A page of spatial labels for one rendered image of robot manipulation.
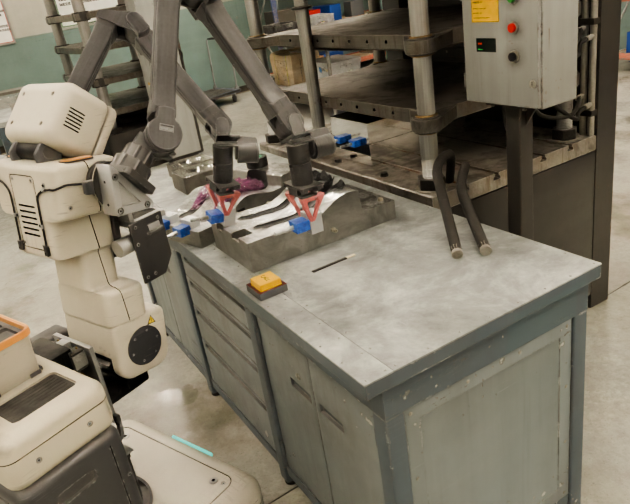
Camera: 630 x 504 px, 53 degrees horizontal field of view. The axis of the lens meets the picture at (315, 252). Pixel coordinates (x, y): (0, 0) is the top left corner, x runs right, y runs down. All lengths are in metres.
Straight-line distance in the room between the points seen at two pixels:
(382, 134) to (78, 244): 1.40
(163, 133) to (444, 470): 0.99
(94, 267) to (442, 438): 0.91
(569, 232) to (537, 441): 1.18
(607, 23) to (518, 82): 0.76
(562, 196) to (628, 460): 1.00
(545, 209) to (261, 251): 1.26
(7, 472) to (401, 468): 0.79
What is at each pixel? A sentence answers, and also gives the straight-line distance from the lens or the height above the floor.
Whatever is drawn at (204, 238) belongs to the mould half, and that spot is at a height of 0.83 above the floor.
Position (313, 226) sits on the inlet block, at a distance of 1.65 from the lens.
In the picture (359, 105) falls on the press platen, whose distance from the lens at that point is 2.55.
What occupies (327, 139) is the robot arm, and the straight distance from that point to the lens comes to 1.63.
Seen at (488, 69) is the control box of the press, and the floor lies 1.18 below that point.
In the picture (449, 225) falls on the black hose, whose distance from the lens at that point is 1.75.
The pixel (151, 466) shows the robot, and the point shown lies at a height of 0.28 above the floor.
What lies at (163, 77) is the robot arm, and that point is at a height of 1.36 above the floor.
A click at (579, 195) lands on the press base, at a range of 2.74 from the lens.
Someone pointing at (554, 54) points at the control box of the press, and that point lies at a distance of 1.98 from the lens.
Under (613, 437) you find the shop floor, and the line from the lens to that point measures 2.37.
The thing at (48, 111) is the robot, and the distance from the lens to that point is 1.52.
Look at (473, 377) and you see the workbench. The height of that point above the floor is 0.66.
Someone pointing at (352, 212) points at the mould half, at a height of 0.87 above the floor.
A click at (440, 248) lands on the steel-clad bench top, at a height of 0.80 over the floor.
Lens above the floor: 1.53
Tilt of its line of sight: 24 degrees down
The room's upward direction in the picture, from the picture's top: 9 degrees counter-clockwise
